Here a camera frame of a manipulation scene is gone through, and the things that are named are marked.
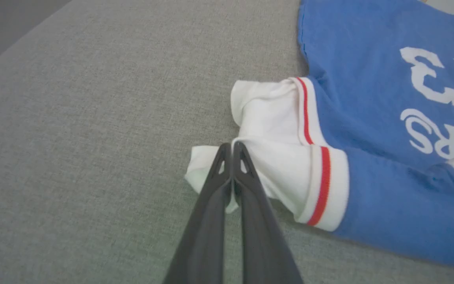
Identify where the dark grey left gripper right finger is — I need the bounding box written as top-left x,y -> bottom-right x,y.
232,142 -> 304,284

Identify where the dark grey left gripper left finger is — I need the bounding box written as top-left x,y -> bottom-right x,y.
163,143 -> 233,284

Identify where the blue shirt white red trim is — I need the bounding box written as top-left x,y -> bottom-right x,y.
184,0 -> 454,272

